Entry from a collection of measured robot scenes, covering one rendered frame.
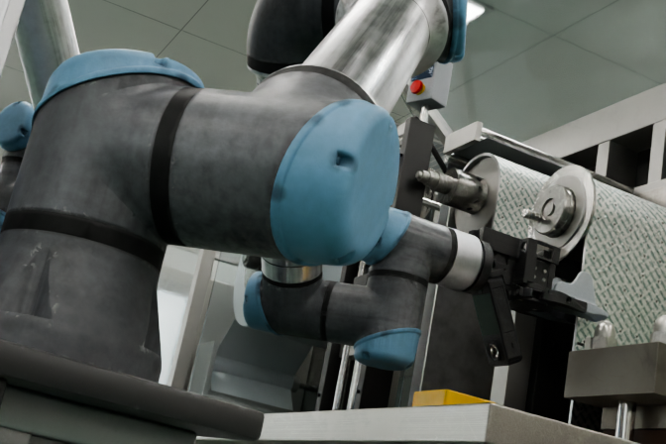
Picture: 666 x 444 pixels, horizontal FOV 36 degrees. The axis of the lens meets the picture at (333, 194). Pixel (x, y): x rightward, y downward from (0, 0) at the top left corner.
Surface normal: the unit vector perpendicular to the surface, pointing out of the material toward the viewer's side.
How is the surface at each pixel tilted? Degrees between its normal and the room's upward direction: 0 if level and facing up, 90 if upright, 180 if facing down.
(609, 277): 90
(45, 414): 90
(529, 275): 90
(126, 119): 80
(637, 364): 90
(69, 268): 72
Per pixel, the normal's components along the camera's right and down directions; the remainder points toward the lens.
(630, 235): 0.44, -0.21
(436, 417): -0.88, -0.30
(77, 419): 0.62, -0.14
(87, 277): 0.43, -0.49
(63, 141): -0.27, -0.36
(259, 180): -0.26, 0.07
